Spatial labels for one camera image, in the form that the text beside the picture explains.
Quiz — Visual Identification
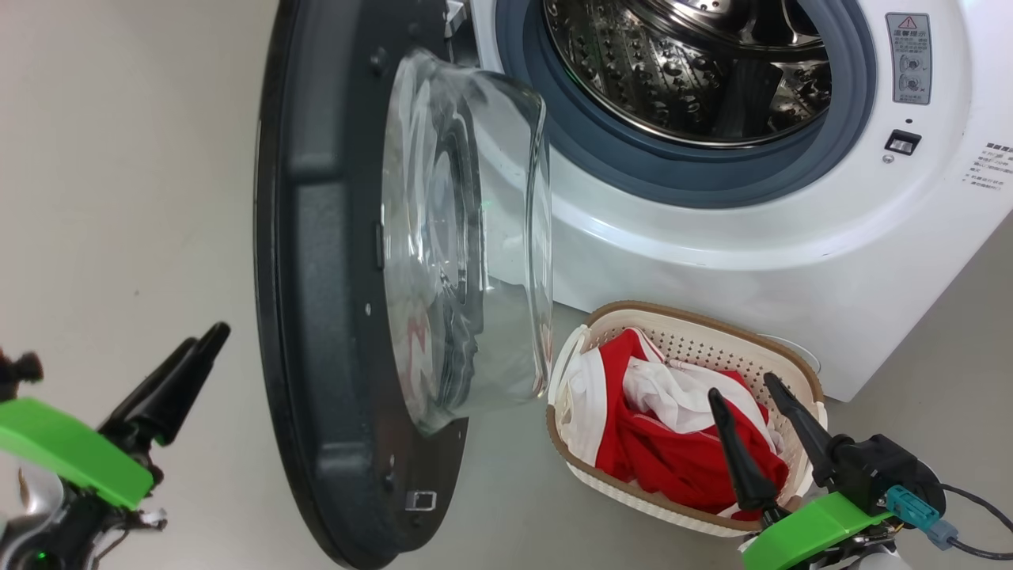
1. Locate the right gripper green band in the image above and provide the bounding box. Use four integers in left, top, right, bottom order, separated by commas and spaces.
707, 372, 899, 570

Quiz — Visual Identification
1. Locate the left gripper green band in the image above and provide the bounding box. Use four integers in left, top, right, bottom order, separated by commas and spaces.
0, 322, 232, 570

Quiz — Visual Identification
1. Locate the red and white garment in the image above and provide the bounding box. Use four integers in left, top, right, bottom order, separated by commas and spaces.
566, 327, 791, 519

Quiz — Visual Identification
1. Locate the black washing machine door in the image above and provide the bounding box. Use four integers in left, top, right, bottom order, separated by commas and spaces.
253, 0, 555, 569

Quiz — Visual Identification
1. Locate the cream laundry basket brown rim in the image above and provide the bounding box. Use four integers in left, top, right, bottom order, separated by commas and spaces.
544, 300, 828, 539

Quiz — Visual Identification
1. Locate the white front-load washing machine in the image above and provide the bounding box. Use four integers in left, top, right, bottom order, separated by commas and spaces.
443, 0, 1013, 403

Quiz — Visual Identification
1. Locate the grey rubber door gasket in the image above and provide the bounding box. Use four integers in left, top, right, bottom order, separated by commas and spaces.
495, 0, 878, 209

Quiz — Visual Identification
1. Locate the steel washing machine drum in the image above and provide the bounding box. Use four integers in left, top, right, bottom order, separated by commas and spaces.
542, 0, 832, 149

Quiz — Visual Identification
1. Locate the round white filter cover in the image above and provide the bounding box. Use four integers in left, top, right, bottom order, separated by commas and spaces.
760, 332, 821, 373

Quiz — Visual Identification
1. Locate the grey warning sticker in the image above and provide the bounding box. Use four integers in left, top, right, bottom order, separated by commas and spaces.
885, 12, 933, 106

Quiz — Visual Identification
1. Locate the right gripper cable teal connector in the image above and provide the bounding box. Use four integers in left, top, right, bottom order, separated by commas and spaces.
886, 483, 1013, 561

